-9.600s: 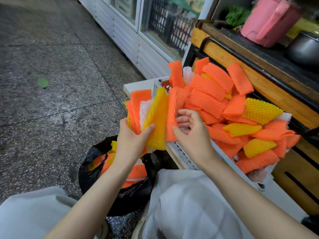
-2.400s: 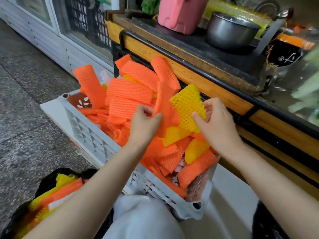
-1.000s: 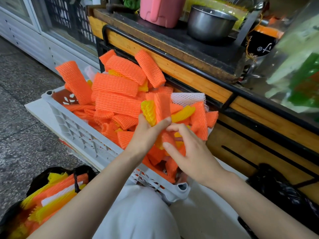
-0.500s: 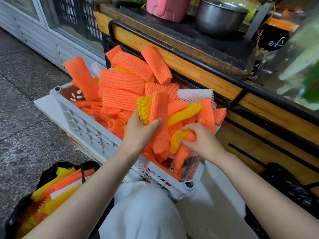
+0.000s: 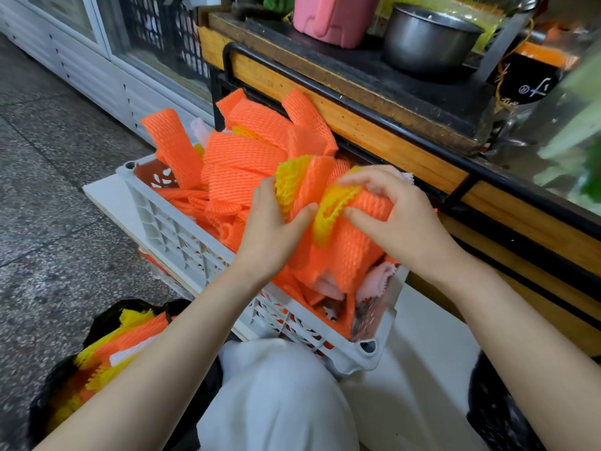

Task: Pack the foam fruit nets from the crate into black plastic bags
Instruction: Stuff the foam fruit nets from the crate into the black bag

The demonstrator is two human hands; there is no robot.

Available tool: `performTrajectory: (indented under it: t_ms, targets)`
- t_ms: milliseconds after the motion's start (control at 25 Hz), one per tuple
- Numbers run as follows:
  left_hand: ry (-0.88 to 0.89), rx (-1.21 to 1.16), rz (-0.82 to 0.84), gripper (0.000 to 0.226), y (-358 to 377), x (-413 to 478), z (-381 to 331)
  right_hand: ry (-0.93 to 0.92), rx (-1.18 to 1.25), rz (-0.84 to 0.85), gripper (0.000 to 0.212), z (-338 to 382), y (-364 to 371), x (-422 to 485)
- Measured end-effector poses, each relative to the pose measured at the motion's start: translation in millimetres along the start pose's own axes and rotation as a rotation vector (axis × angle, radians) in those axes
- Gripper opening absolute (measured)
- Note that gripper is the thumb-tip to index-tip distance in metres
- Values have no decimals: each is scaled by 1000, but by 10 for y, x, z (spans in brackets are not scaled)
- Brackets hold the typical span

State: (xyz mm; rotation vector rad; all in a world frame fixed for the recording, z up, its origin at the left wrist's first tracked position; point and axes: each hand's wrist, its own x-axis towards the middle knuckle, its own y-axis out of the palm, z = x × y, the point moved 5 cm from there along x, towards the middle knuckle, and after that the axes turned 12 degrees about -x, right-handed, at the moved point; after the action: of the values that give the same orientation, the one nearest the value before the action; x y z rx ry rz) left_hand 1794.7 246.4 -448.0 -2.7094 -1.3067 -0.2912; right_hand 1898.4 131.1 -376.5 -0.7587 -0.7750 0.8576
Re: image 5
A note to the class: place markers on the green leafy vegetable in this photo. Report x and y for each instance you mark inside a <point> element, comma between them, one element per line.
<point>278,2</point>

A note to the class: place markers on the person's right middle finger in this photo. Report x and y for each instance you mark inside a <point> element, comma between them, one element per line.
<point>392,171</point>

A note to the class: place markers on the wooden counter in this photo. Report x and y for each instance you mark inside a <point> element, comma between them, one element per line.
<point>413,157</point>

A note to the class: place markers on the clear plastic bag of greens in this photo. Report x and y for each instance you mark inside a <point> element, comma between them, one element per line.
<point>563,131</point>

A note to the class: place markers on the yellow-edged orange foam sleeve bundle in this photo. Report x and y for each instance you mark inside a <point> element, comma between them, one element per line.
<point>347,244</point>

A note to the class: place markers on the black jar with orange lid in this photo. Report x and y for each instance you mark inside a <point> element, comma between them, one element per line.
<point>530,84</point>

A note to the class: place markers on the steel pot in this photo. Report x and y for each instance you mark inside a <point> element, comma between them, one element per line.
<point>422,44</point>

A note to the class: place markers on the pile of orange foam nets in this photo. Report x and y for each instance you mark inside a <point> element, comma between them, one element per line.
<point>244,150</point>

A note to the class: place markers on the person's left thumb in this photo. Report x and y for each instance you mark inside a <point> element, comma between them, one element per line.
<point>303,216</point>

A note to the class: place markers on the pink plastic jug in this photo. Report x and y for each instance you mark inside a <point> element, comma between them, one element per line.
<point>335,18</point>

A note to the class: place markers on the person's left hand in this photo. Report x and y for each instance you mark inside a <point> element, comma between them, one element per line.
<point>265,239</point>

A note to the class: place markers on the person's white trouser leg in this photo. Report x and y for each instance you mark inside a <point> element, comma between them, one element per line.
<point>277,399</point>

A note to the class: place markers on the white plastic crate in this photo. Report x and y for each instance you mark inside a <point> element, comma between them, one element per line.
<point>188,251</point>

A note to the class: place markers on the person's left forearm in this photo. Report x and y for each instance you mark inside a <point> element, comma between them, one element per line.
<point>159,366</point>

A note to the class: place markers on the person's right thumb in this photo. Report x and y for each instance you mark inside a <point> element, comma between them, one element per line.
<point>360,216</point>

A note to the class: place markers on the heap of yellow orange nets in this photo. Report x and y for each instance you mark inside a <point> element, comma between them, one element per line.
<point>126,338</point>

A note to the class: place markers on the person's right forearm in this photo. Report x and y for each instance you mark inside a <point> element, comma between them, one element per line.
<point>526,356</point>

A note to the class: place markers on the person's right hand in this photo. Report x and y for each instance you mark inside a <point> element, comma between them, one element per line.
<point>408,225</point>

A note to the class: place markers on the pale pink foam net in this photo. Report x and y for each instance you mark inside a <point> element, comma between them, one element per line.
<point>375,279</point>

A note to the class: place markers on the black plastic bag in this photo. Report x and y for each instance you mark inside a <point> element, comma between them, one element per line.
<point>110,317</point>
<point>493,408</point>

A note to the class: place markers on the black plastic lattice crate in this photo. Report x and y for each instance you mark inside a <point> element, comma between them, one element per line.
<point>159,32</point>

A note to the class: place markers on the white display cabinet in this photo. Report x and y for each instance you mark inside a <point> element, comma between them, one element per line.
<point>70,56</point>

